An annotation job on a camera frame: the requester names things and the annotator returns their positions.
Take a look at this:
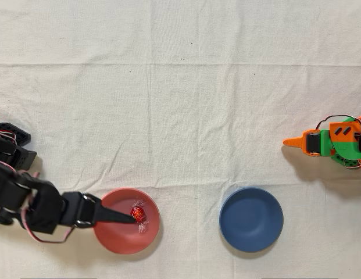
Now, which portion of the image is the blue bowl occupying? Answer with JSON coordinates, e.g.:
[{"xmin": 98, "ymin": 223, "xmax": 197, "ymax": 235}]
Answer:
[{"xmin": 219, "ymin": 187, "xmax": 284, "ymax": 253}]

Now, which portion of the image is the red candy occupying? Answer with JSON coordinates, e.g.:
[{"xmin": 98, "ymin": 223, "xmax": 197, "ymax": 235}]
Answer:
[{"xmin": 130, "ymin": 199, "xmax": 149, "ymax": 233}]

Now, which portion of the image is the red white black servo cable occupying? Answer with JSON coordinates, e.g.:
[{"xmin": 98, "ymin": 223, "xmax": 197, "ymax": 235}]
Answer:
[
  {"xmin": 315, "ymin": 115, "xmax": 359, "ymax": 130},
  {"xmin": 21, "ymin": 171, "xmax": 76, "ymax": 244}
]

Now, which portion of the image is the red bowl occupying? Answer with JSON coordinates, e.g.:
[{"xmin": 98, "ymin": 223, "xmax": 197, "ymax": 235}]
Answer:
[{"xmin": 93, "ymin": 187, "xmax": 161, "ymax": 256}]

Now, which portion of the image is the white tablecloth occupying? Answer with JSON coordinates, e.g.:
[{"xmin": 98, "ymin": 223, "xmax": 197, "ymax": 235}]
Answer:
[{"xmin": 0, "ymin": 0, "xmax": 361, "ymax": 279}]

